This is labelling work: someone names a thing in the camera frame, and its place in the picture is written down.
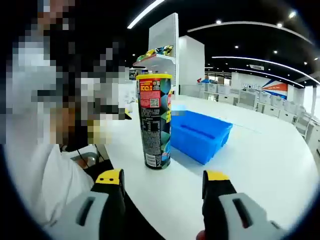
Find white table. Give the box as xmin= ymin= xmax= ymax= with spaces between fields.
xmin=102 ymin=94 xmax=320 ymax=240

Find pile of colourful snack bags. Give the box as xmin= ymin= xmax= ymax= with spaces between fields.
xmin=136 ymin=44 xmax=173 ymax=62

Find white display shelf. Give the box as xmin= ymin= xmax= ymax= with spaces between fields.
xmin=132 ymin=12 xmax=180 ymax=96

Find black cable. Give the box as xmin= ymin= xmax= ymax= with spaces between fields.
xmin=74 ymin=144 xmax=90 ymax=170

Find row of white crates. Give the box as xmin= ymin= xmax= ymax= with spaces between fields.
xmin=197 ymin=81 xmax=317 ymax=141

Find white pillar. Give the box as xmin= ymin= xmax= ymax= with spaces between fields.
xmin=178 ymin=35 xmax=206 ymax=87

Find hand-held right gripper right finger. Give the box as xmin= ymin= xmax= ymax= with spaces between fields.
xmin=201 ymin=169 xmax=288 ymax=240

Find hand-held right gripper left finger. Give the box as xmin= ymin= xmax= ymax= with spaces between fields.
xmin=47 ymin=168 xmax=126 ymax=240

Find person's white shirt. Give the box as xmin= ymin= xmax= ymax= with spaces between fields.
xmin=3 ymin=143 xmax=97 ymax=228

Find orange and blue wall poster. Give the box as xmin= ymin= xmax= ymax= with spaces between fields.
xmin=241 ymin=79 xmax=289 ymax=99

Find dark printed chip container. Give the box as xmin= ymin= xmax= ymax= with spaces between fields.
xmin=136 ymin=77 xmax=174 ymax=171

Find long ceiling light strip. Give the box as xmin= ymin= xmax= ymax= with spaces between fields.
xmin=126 ymin=0 xmax=166 ymax=29

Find blue plastic box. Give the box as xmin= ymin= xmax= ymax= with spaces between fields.
xmin=170 ymin=108 xmax=234 ymax=166

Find yellow container lid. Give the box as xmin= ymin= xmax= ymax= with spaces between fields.
xmin=135 ymin=73 xmax=174 ymax=81

